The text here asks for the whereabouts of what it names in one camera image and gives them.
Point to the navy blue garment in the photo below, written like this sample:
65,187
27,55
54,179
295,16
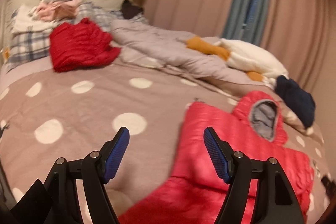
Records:
296,98

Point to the black garment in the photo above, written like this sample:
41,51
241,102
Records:
130,11

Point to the pink-red down jacket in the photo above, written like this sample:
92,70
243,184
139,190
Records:
199,121

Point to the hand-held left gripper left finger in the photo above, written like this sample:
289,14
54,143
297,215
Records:
116,155

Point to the brown polka-dot blanket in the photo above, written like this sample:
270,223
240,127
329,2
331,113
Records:
92,100

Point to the grey duvet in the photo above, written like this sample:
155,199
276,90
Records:
157,40

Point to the dark red down jacket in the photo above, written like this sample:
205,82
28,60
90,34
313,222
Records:
78,43

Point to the white goose plush toy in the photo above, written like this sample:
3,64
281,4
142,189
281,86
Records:
252,56

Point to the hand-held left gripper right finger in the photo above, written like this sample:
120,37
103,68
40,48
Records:
216,158

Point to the pile of folded clothes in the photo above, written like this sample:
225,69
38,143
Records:
60,10

